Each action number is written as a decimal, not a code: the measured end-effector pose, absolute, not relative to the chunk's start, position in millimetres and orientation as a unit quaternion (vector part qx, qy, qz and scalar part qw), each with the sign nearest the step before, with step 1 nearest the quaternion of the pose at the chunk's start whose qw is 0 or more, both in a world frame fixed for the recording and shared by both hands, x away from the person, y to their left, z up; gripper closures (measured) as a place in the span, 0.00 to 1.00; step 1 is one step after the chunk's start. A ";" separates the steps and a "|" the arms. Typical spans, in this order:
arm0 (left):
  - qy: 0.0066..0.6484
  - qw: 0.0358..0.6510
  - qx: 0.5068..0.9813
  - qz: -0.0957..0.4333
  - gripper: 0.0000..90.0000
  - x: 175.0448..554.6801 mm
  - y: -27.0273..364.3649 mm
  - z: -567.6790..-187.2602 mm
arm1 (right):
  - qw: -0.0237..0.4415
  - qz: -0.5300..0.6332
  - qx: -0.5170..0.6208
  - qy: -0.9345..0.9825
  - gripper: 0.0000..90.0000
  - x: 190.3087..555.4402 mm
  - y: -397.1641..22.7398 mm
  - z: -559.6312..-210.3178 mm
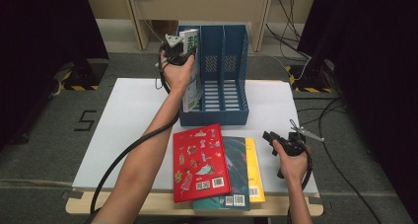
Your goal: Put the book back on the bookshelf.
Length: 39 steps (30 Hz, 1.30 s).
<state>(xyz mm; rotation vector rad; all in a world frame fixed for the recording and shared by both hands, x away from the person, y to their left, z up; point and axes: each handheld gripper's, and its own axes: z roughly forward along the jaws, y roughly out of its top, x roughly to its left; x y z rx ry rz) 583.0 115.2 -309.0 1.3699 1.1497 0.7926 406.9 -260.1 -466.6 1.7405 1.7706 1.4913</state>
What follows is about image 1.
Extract black floor cables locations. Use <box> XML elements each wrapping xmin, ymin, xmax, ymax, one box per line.
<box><xmin>293</xmin><ymin>96</ymin><xmax>383</xmax><ymax>224</ymax></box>

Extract blue file rack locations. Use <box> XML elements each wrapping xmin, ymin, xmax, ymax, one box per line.
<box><xmin>175</xmin><ymin>24</ymin><xmax>250</xmax><ymax>127</ymax></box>

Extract stand base with hazard tape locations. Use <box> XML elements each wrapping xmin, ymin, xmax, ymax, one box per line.
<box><xmin>285</xmin><ymin>57</ymin><xmax>337</xmax><ymax>94</ymax></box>
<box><xmin>53</xmin><ymin>57</ymin><xmax>109</xmax><ymax>92</ymax></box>

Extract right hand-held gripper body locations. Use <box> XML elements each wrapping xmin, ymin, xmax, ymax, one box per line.
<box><xmin>277</xmin><ymin>118</ymin><xmax>325</xmax><ymax>180</ymax></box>

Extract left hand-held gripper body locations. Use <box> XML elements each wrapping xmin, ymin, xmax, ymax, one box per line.
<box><xmin>159</xmin><ymin>33</ymin><xmax>191</xmax><ymax>66</ymax></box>

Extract yellow book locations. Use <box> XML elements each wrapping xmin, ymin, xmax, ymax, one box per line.
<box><xmin>244</xmin><ymin>137</ymin><xmax>266</xmax><ymax>204</ymax></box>

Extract red book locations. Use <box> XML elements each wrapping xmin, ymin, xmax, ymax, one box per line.
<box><xmin>172</xmin><ymin>123</ymin><xmax>233</xmax><ymax>204</ymax></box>

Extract white picture book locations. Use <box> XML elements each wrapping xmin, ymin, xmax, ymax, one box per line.
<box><xmin>178</xmin><ymin>28</ymin><xmax>204</xmax><ymax>113</ymax></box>

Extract right hand-held gripper cable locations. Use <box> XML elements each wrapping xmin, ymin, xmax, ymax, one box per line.
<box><xmin>285</xmin><ymin>151</ymin><xmax>314</xmax><ymax>224</ymax></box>

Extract teal book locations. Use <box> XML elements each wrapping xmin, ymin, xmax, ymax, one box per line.
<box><xmin>192</xmin><ymin>135</ymin><xmax>251</xmax><ymax>212</ymax></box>

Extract black curtain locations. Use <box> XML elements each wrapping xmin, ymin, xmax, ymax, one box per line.
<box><xmin>0</xmin><ymin>0</ymin><xmax>110</xmax><ymax>151</ymax></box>
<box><xmin>297</xmin><ymin>0</ymin><xmax>418</xmax><ymax>215</ymax></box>

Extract person's right hand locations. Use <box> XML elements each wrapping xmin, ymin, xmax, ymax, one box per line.
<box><xmin>272</xmin><ymin>139</ymin><xmax>314</xmax><ymax>186</ymax></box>

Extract hand-held gripper cable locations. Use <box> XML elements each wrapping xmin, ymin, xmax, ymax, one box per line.
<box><xmin>285</xmin><ymin>151</ymin><xmax>314</xmax><ymax>224</ymax></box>
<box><xmin>89</xmin><ymin>52</ymin><xmax>181</xmax><ymax>216</ymax></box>

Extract beige wooden desk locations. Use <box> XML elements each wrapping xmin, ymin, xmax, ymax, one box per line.
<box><xmin>83</xmin><ymin>0</ymin><xmax>319</xmax><ymax>52</ymax></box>

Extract left hand-held gripper cable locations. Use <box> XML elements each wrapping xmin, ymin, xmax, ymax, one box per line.
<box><xmin>89</xmin><ymin>52</ymin><xmax>181</xmax><ymax>216</ymax></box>

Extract black socket cables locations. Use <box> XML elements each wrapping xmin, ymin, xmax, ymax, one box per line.
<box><xmin>265</xmin><ymin>0</ymin><xmax>314</xmax><ymax>60</ymax></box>

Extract person's left hand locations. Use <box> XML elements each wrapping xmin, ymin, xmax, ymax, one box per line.
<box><xmin>159</xmin><ymin>49</ymin><xmax>197</xmax><ymax>94</ymax></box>

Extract thin white cable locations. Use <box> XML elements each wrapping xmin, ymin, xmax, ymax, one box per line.
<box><xmin>142</xmin><ymin>19</ymin><xmax>172</xmax><ymax>53</ymax></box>

